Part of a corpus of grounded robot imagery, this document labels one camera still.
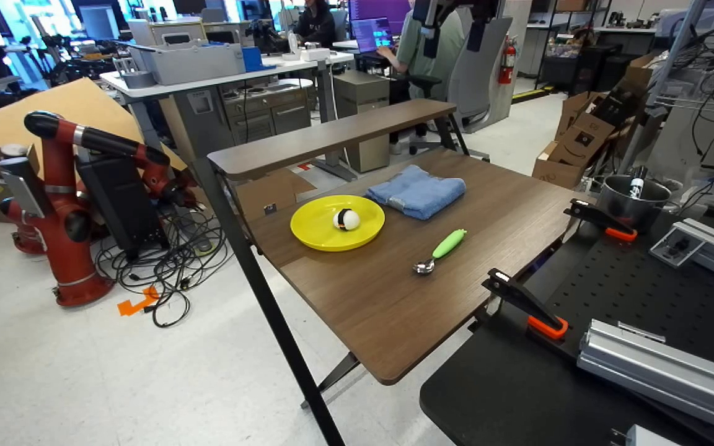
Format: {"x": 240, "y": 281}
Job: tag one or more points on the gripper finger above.
{"x": 431, "y": 43}
{"x": 476, "y": 37}

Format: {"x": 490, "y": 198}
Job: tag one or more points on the grey office chair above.
{"x": 478, "y": 68}

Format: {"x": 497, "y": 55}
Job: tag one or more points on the red fire extinguisher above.
{"x": 506, "y": 62}

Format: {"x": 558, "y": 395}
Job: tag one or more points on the monitor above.
{"x": 382, "y": 8}

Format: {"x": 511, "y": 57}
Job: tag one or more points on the laptop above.
{"x": 372, "y": 32}

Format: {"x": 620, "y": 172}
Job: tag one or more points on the black storage shelf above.
{"x": 580, "y": 37}

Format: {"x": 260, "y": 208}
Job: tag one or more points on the stack of cardboard boxes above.
{"x": 580, "y": 139}

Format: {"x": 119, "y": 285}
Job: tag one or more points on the folded blue towel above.
{"x": 418, "y": 192}

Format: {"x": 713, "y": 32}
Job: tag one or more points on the grey drawer cabinet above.
{"x": 267, "y": 111}

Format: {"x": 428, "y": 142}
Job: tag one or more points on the white and black toy ball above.
{"x": 348, "y": 219}

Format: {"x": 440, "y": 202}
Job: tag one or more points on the black clamp with orange tips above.
{"x": 595, "y": 217}
{"x": 518, "y": 297}

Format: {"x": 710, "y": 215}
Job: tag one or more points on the yellow plate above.
{"x": 313, "y": 226}

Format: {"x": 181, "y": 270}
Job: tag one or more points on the black and white marker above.
{"x": 636, "y": 186}

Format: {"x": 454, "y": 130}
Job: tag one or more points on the small cardboard box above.
{"x": 270, "y": 192}

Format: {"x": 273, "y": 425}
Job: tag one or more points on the white desk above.
{"x": 208, "y": 83}

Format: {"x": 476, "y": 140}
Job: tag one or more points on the metal pot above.
{"x": 623, "y": 210}

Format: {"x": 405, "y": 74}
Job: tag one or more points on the grey plastic bin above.
{"x": 189, "y": 62}

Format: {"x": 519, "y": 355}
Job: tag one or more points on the large cardboard sheet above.
{"x": 78, "y": 102}

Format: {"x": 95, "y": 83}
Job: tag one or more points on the orange tape piece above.
{"x": 134, "y": 305}

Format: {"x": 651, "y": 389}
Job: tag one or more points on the red robot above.
{"x": 62, "y": 235}

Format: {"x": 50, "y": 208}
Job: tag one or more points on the white box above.
{"x": 648, "y": 437}

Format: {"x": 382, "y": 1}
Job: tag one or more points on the long aluminium rail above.
{"x": 661, "y": 365}

